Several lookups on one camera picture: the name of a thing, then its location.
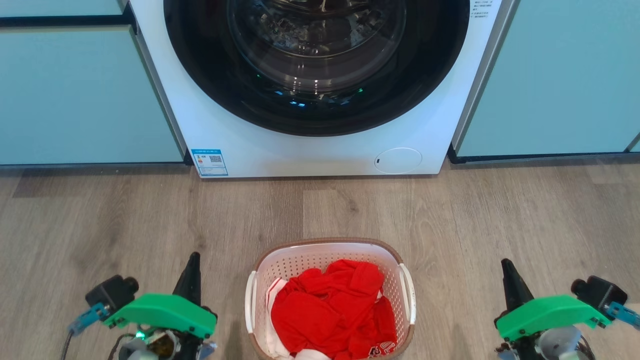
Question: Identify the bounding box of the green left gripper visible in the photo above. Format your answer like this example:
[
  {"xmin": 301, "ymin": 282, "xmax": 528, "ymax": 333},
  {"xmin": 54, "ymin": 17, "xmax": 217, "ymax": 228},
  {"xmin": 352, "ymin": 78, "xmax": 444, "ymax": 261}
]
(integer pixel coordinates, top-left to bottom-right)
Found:
[{"xmin": 103, "ymin": 251, "xmax": 219, "ymax": 360}]

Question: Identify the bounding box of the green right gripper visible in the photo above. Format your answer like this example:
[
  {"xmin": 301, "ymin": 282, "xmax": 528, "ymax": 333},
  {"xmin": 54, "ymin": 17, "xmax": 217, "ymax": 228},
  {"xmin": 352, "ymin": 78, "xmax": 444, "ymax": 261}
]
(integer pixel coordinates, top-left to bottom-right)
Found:
[{"xmin": 494, "ymin": 258, "xmax": 612, "ymax": 360}]

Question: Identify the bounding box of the white perforated laundry basket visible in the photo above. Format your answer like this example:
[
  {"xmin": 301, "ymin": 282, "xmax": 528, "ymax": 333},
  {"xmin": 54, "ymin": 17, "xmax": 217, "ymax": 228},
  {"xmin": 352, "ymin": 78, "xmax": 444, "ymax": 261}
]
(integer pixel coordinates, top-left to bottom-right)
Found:
[{"xmin": 244, "ymin": 237, "xmax": 417, "ymax": 360}]

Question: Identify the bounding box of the white garment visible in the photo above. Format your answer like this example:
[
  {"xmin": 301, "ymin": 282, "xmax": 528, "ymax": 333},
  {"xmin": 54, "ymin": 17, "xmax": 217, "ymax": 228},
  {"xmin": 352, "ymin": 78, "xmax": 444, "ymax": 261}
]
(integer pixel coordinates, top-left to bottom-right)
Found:
[{"xmin": 264, "ymin": 277, "xmax": 332, "ymax": 360}]

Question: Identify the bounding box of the blue energy label sticker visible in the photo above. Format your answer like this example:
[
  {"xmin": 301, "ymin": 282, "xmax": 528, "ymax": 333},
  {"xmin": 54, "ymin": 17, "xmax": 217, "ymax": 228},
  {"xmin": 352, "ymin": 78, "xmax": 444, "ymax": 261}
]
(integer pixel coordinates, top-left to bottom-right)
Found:
[{"xmin": 190, "ymin": 148, "xmax": 229, "ymax": 177}]

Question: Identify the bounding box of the red garment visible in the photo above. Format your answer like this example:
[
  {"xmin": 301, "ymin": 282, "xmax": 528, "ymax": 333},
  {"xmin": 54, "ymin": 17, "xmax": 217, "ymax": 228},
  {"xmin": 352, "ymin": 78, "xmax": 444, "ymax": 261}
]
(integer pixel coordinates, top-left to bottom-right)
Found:
[{"xmin": 270, "ymin": 259, "xmax": 398, "ymax": 360}]

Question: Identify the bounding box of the round white filter cover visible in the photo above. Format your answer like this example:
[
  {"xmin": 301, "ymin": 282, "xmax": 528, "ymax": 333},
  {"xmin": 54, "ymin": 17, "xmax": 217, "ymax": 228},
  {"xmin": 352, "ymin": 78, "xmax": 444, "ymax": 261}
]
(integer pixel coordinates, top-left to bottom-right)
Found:
[{"xmin": 374, "ymin": 147, "xmax": 423, "ymax": 175}]

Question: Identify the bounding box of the white front-load washing machine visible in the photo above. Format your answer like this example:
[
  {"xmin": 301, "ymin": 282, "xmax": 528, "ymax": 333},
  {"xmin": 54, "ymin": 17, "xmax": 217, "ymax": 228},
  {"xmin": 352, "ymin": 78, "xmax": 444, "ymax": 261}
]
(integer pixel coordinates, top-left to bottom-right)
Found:
[{"xmin": 129, "ymin": 0, "xmax": 516, "ymax": 179}]

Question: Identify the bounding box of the tall teal cabinet panel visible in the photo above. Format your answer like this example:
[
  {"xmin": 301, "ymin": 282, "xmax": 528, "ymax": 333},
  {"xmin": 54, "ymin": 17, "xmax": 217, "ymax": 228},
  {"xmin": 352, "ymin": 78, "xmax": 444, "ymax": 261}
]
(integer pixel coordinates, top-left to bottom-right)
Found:
[{"xmin": 450, "ymin": 0, "xmax": 640, "ymax": 162}]

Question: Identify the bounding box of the large teal cabinet door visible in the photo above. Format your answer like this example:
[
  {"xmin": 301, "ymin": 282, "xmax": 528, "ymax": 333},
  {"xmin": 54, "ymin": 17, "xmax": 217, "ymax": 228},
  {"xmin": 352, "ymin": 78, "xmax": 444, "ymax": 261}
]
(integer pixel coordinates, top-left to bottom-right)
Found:
[{"xmin": 0, "ymin": 26, "xmax": 187, "ymax": 166}]

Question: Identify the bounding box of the black round washer door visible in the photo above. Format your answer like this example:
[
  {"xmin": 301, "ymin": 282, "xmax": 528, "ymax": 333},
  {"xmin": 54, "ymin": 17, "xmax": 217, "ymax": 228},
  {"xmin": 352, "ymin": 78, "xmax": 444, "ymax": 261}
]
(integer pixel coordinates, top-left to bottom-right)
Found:
[{"xmin": 163, "ymin": 0, "xmax": 471, "ymax": 137}]

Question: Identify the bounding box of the narrow teal cabinet drawer front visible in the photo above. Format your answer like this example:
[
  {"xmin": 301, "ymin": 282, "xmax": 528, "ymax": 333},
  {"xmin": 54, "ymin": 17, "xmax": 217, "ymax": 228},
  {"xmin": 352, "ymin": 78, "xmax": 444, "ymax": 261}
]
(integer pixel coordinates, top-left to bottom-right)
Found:
[{"xmin": 0, "ymin": 0, "xmax": 126, "ymax": 17}]

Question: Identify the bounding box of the blue left camera cable plug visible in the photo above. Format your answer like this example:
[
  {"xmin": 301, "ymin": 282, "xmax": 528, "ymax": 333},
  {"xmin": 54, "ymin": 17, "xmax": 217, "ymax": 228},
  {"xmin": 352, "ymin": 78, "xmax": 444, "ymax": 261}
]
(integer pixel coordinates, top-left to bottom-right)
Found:
[{"xmin": 68, "ymin": 302, "xmax": 110, "ymax": 336}]

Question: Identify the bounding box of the blue camera cable plug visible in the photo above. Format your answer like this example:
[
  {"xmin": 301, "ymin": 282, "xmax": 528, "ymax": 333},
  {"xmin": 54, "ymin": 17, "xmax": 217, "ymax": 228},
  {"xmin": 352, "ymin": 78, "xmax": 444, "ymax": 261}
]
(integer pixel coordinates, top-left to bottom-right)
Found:
[
  {"xmin": 68, "ymin": 302, "xmax": 110, "ymax": 336},
  {"xmin": 603, "ymin": 301, "xmax": 640, "ymax": 331}
]

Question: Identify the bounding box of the blue right camera cable plug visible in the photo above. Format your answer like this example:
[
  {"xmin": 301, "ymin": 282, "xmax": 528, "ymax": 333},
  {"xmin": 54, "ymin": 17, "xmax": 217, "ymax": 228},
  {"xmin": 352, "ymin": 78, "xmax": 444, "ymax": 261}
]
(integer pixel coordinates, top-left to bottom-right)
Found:
[{"xmin": 603, "ymin": 301, "xmax": 640, "ymax": 331}]

